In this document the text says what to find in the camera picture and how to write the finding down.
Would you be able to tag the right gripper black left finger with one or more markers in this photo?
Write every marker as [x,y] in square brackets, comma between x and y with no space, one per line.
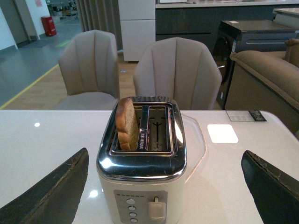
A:
[54,199]

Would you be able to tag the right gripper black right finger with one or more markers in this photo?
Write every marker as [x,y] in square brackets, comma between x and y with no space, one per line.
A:
[275,193]

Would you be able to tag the slice of bread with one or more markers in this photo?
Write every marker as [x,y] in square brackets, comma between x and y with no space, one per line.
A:
[126,125]

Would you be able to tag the black label card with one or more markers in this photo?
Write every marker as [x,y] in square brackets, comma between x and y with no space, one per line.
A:
[251,115]

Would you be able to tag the white chrome toaster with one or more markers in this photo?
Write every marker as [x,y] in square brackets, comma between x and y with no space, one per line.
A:
[145,186]

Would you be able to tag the beige sofa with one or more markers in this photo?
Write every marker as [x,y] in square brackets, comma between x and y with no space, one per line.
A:
[267,81]

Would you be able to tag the beige upholstered chair left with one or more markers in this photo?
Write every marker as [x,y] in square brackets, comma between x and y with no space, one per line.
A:
[89,67]

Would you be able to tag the beige upholstered chair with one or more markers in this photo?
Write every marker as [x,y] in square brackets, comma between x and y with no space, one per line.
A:
[89,67]
[181,69]

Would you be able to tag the beige upholstered chair right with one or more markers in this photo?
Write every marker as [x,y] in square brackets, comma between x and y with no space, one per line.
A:
[181,69]

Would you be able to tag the black washing machine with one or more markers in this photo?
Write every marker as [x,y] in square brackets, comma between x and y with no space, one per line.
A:
[236,36]

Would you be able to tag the dark grey kitchen counter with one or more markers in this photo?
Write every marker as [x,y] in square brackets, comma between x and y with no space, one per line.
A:
[199,19]

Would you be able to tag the beige curtain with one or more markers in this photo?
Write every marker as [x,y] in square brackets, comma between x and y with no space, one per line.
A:
[100,15]

